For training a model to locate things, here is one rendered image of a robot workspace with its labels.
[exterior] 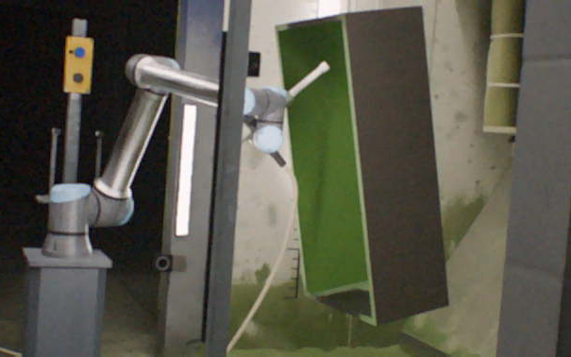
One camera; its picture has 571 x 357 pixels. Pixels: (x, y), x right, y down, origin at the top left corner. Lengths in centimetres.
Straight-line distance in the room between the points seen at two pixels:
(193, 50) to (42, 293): 147
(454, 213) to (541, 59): 321
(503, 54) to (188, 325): 205
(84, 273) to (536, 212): 212
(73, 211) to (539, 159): 216
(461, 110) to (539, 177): 320
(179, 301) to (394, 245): 132
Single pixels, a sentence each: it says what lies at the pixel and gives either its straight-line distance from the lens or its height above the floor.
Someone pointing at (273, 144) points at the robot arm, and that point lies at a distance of 296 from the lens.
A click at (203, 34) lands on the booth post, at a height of 161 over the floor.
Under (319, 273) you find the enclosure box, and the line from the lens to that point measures 397.
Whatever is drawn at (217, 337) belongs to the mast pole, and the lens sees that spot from 234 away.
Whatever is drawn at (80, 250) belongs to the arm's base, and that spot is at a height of 67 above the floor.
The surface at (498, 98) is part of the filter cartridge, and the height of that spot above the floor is 142.
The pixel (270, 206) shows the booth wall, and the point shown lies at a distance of 439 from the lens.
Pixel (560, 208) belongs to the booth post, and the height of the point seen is 109.
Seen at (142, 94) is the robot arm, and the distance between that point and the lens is 339.
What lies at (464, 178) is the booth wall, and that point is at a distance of 486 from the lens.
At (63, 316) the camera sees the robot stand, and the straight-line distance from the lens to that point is 343.
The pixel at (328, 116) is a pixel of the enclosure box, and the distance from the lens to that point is 392.
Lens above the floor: 119
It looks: 3 degrees down
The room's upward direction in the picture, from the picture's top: 4 degrees clockwise
